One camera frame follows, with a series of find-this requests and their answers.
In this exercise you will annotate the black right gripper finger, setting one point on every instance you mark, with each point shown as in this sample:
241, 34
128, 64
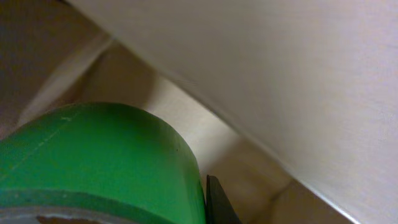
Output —
218, 207

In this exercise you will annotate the green tape roll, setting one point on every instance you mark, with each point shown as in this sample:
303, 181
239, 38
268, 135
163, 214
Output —
105, 157

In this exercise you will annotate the brown cardboard box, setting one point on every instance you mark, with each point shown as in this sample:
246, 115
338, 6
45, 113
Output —
292, 105

